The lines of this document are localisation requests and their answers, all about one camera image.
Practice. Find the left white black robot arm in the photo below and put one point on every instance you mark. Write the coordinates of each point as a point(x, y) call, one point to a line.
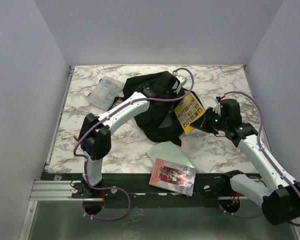
point(149, 98)

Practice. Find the black student backpack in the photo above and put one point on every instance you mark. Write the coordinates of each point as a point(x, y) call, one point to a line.
point(159, 123)

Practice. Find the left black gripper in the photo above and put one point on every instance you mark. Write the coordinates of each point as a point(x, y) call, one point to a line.
point(174, 95)

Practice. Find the yellow cover book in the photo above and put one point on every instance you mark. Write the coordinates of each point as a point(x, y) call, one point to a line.
point(188, 111)

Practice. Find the thin booklet under books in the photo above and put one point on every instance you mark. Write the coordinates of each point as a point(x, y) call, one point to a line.
point(171, 179)

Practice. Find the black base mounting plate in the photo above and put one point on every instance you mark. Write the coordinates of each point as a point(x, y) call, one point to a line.
point(117, 198)

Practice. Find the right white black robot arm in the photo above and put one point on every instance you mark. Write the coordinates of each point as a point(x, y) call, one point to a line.
point(279, 197)

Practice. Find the clear plastic storage box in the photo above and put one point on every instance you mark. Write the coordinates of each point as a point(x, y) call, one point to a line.
point(105, 92)

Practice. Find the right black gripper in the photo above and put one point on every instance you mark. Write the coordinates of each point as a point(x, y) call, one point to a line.
point(200, 123)

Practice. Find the aluminium extrusion rail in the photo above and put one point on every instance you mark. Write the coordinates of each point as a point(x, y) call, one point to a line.
point(135, 184)

